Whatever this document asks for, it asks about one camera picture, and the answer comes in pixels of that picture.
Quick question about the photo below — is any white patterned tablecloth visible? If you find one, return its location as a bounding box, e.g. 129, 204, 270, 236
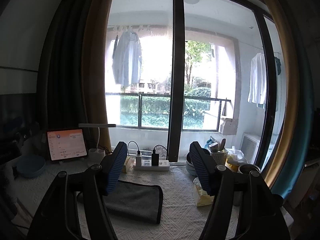
5, 160, 210, 239

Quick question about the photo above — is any black charging cable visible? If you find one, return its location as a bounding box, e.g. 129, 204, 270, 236
126, 140, 141, 156

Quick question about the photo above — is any pale yellow tissue bag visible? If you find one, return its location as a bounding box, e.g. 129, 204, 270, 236
193, 178, 214, 207

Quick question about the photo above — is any yellow teal curtain right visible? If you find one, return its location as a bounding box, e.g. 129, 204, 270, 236
263, 0, 314, 199

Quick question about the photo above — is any balcony railing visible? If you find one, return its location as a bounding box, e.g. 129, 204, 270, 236
106, 92, 231, 132

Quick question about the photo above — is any white hanging shirt right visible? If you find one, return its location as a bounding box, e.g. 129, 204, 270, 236
247, 53, 267, 108

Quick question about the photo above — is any white plastic basket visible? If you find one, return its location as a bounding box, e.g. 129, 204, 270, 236
211, 149, 228, 165

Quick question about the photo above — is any white desk lamp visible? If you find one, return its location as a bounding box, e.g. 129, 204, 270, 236
79, 123, 116, 167

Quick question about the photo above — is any tablet with orange screen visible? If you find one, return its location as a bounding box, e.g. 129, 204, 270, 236
47, 129, 87, 161

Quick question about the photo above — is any yellow tissue pack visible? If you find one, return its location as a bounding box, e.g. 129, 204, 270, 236
121, 155, 132, 173

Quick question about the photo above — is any white air conditioner unit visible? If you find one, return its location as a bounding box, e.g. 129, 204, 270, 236
240, 133, 261, 164

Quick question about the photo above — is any light blue hanging shirt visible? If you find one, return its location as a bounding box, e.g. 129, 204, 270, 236
112, 30, 142, 87

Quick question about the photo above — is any white power strip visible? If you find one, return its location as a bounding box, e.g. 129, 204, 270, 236
133, 160, 170, 171

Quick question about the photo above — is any purple and grey towel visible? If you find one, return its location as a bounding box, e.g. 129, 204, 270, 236
103, 180, 163, 224

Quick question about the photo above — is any white charger plug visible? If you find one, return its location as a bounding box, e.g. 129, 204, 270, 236
136, 150, 142, 167

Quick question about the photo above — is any blue round plate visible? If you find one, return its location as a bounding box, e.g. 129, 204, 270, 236
16, 155, 46, 178

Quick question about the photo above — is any dark power adapter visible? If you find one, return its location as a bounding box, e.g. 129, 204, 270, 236
151, 149, 159, 166

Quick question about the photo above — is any yellow curtain left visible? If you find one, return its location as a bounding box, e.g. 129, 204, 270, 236
81, 0, 118, 153

